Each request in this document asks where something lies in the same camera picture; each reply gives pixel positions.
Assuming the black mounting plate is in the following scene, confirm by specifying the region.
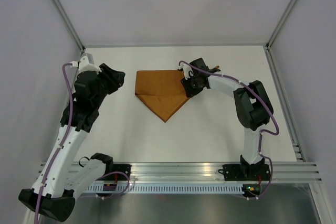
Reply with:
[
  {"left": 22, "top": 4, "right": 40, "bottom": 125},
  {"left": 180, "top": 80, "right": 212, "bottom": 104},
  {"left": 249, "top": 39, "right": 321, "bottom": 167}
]
[
  {"left": 112, "top": 164, "right": 132, "bottom": 182},
  {"left": 218, "top": 164, "right": 271, "bottom": 182}
]

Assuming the left aluminium frame post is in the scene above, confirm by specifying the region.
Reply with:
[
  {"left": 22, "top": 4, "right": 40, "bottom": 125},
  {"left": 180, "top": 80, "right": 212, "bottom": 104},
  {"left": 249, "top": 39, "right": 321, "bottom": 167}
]
[{"left": 51, "top": 0, "right": 85, "bottom": 53}]

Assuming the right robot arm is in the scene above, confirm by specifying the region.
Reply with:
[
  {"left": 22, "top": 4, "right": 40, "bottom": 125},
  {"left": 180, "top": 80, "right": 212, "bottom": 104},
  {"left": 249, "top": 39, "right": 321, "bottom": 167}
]
[{"left": 178, "top": 58, "right": 275, "bottom": 181}]

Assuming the purple cable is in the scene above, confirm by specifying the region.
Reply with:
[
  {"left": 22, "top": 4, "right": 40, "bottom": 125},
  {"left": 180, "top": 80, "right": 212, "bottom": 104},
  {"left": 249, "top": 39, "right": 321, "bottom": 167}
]
[
  {"left": 34, "top": 62, "right": 132, "bottom": 224},
  {"left": 178, "top": 60, "right": 279, "bottom": 201}
]

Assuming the brown cloth napkin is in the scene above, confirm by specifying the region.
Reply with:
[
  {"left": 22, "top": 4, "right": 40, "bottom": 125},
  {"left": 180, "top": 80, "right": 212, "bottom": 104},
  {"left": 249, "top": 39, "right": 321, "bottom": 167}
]
[{"left": 135, "top": 70, "right": 203, "bottom": 122}]

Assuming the aluminium frame post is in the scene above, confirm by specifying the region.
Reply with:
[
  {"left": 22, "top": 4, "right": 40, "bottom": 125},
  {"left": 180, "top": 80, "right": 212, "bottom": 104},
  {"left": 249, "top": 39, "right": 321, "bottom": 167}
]
[
  {"left": 264, "top": 0, "right": 299, "bottom": 51},
  {"left": 51, "top": 0, "right": 85, "bottom": 53}
]

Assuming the slotted cable duct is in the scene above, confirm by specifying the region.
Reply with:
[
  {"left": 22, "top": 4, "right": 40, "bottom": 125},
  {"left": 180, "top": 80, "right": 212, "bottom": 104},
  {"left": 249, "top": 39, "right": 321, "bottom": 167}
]
[{"left": 84, "top": 183, "right": 244, "bottom": 195}]

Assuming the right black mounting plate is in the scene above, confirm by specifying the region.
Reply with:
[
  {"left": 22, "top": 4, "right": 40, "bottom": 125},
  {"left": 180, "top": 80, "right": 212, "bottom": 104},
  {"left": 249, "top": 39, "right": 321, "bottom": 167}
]
[{"left": 218, "top": 164, "right": 271, "bottom": 182}]

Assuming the aluminium front rail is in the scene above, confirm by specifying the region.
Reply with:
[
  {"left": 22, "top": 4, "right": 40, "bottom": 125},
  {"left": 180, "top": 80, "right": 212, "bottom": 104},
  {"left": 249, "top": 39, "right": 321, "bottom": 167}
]
[{"left": 39, "top": 162, "right": 322, "bottom": 183}]

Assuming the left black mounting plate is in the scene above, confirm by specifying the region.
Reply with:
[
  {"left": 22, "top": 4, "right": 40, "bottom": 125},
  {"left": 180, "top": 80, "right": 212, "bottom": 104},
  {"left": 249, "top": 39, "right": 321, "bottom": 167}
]
[{"left": 112, "top": 164, "right": 132, "bottom": 182}]

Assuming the right aluminium frame post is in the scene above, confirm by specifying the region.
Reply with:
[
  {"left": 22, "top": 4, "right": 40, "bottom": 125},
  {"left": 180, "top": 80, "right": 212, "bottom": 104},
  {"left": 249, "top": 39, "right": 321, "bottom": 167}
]
[{"left": 264, "top": 0, "right": 299, "bottom": 51}]

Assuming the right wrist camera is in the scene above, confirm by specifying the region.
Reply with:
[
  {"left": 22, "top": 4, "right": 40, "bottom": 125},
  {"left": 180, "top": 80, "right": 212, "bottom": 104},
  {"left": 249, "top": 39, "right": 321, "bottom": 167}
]
[{"left": 179, "top": 64, "right": 194, "bottom": 80}]

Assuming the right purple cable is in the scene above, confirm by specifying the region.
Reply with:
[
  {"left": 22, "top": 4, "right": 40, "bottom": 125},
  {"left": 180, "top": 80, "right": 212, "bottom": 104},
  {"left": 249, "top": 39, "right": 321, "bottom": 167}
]
[{"left": 178, "top": 60, "right": 279, "bottom": 201}]

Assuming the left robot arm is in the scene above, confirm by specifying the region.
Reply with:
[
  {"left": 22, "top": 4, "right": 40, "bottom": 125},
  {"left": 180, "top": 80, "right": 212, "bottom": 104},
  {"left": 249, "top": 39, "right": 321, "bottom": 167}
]
[{"left": 18, "top": 61, "right": 125, "bottom": 223}]

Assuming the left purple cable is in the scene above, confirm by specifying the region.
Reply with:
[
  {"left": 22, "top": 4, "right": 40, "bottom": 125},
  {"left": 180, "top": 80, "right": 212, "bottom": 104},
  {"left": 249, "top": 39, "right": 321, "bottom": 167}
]
[{"left": 34, "top": 62, "right": 132, "bottom": 224}]

